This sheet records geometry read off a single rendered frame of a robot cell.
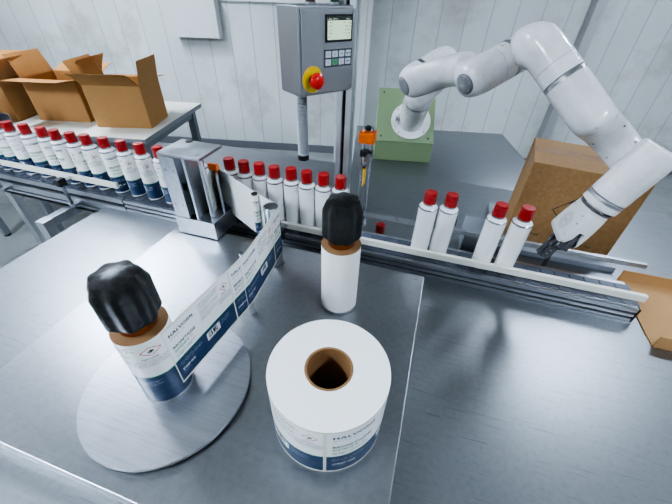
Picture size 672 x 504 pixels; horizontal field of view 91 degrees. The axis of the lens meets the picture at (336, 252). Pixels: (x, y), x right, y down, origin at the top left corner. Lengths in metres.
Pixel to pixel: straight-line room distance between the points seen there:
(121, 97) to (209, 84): 1.78
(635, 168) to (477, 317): 0.47
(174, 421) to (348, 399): 0.33
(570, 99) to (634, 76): 3.59
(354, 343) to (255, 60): 3.58
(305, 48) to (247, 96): 3.17
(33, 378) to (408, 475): 0.75
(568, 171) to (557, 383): 0.60
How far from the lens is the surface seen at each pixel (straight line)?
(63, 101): 2.85
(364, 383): 0.56
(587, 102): 0.95
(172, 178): 1.06
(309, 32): 0.92
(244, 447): 0.68
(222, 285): 0.69
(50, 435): 0.83
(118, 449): 0.74
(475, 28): 3.86
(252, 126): 4.14
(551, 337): 1.02
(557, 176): 1.20
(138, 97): 2.48
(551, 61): 0.97
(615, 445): 0.92
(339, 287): 0.76
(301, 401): 0.54
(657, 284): 1.38
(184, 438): 0.70
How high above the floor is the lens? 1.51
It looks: 39 degrees down
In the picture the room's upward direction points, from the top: 2 degrees clockwise
